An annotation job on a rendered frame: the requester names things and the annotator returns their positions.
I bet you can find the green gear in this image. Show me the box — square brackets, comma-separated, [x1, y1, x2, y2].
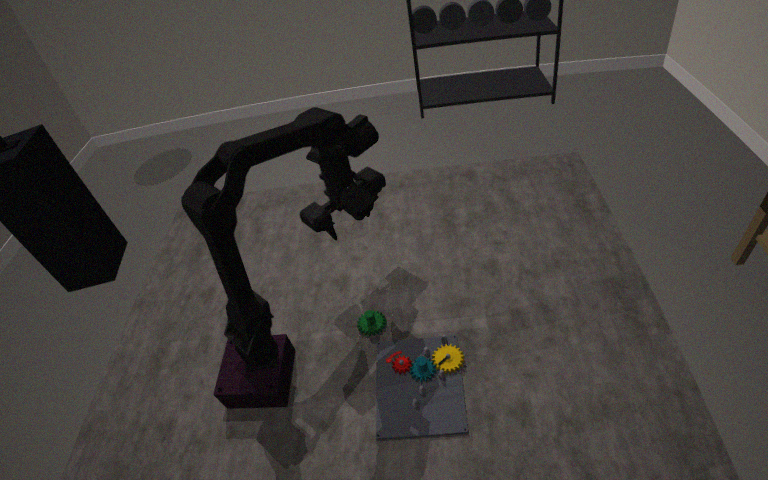
[357, 310, 387, 337]

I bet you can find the yellow gear with black stripe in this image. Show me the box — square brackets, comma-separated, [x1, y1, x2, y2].
[432, 344, 464, 374]

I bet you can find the red gear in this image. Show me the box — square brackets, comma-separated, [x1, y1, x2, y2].
[392, 355, 413, 374]

